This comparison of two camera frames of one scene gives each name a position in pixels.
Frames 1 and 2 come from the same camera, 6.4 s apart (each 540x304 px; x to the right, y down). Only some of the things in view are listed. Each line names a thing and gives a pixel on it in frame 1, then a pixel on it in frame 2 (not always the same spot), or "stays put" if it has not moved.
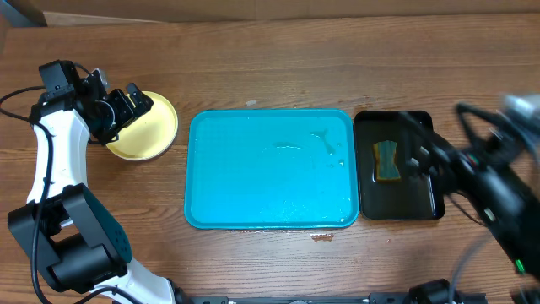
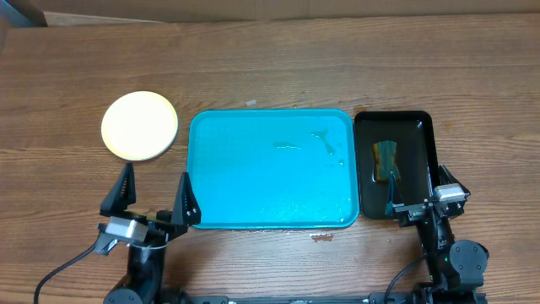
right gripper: [441, 159] to [420, 206]
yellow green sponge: [384, 154] stays put
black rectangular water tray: [414, 196] stays put
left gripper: [124, 100] to [169, 224]
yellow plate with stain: [151, 135] stays put
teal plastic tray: [267, 169] stays put
